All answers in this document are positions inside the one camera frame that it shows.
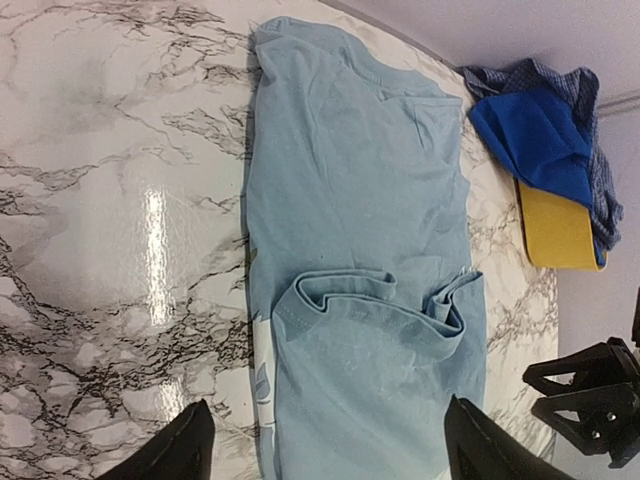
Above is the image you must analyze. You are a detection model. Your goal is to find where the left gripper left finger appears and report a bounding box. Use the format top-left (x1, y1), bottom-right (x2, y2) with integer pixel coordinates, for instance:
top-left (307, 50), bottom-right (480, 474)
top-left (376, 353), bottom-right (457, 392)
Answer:
top-left (105, 400), bottom-right (215, 480)

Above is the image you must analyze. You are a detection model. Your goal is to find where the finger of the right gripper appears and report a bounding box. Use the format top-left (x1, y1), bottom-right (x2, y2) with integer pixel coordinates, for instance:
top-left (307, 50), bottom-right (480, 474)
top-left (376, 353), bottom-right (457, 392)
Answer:
top-left (523, 337), bottom-right (631, 395)
top-left (532, 384), bottom-right (639, 456)

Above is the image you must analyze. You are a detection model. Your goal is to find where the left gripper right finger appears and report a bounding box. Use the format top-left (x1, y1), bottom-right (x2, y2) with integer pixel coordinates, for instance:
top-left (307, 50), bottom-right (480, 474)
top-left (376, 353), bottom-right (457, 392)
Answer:
top-left (444, 396), bottom-right (565, 480)

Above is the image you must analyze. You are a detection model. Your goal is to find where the light blue t-shirt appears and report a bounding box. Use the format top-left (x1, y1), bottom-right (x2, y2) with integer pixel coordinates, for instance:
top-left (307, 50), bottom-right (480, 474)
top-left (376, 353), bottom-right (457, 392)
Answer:
top-left (246, 17), bottom-right (487, 479)

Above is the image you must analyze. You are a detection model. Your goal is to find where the blue patterned button shirt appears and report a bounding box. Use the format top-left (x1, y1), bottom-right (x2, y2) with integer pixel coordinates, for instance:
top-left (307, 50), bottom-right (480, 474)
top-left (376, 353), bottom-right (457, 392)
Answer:
top-left (460, 58), bottom-right (624, 251)

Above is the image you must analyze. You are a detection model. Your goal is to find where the yellow plastic laundry basket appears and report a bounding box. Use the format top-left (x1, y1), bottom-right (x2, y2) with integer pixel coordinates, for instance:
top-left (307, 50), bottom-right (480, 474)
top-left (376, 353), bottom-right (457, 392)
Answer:
top-left (518, 181), bottom-right (607, 272)

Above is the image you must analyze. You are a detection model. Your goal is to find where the royal blue garment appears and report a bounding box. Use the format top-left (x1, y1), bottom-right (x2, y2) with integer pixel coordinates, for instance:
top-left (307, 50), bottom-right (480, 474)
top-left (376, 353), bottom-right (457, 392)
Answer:
top-left (469, 87), bottom-right (593, 209)

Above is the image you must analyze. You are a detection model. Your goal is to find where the right corner aluminium post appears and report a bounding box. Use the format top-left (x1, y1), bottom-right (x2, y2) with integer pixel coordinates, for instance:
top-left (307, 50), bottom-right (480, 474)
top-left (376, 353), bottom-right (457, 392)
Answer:
top-left (598, 89), bottom-right (640, 117)

